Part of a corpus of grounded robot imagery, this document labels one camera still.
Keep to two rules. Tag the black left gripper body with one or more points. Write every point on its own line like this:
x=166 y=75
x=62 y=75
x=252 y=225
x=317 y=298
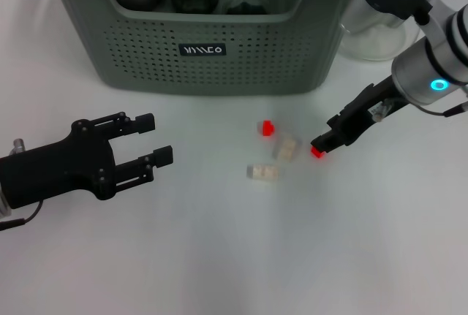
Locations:
x=55 y=172

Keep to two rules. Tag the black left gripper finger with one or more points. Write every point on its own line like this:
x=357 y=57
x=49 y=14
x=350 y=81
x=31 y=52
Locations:
x=128 y=125
x=142 y=169

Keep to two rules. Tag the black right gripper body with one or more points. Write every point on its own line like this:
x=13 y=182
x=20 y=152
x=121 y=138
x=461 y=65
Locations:
x=362 y=114

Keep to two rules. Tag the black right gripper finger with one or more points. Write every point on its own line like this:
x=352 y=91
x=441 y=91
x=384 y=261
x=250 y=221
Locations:
x=329 y=141

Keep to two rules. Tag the small red rounded block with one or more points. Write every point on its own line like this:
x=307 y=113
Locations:
x=318 y=153

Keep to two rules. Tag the white long toy brick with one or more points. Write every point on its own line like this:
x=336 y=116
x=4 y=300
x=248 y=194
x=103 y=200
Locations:
x=263 y=171

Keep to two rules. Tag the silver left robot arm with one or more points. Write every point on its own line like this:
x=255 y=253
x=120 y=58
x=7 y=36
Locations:
x=3 y=207

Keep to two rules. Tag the small red stepped block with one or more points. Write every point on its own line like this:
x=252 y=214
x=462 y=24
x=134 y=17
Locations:
x=267 y=128

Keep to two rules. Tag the grey-green perforated storage bin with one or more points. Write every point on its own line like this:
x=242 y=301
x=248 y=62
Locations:
x=219 y=74

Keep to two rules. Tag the white square toy brick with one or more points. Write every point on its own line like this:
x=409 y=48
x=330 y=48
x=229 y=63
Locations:
x=287 y=150

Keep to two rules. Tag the silver pipe fitting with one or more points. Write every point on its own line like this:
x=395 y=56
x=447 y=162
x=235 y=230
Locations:
x=17 y=146

